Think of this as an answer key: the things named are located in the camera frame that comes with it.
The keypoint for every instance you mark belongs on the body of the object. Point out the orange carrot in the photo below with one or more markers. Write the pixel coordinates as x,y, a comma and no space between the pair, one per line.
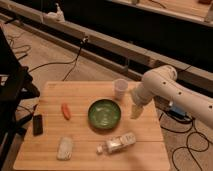
65,111

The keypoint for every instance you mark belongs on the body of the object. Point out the long metal rail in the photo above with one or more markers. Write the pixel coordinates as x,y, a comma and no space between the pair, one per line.
135,39

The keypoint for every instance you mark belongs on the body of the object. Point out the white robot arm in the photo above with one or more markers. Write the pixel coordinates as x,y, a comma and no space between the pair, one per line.
161,82

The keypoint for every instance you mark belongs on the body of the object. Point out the clear plastic bottle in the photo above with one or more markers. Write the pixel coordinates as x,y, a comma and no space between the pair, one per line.
117,143

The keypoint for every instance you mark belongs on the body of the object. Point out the black rectangular block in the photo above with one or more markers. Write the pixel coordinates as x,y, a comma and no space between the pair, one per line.
37,125

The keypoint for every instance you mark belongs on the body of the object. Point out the wooden table board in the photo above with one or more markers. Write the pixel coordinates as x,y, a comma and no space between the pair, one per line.
39,153

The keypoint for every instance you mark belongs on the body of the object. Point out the green ceramic bowl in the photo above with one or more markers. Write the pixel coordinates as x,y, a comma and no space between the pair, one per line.
104,114

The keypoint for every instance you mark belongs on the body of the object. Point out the white object on rail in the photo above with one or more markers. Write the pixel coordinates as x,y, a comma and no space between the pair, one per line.
58,15

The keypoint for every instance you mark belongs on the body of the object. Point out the translucent plastic cup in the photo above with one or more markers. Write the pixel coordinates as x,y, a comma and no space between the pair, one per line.
120,87

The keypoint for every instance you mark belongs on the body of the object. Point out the black stand left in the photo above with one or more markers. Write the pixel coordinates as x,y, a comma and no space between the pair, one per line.
17,87

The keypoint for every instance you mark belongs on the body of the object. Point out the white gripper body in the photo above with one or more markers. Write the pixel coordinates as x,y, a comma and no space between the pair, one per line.
136,111

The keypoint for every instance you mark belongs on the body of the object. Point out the blue object on floor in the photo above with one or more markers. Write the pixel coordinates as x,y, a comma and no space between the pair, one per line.
176,111

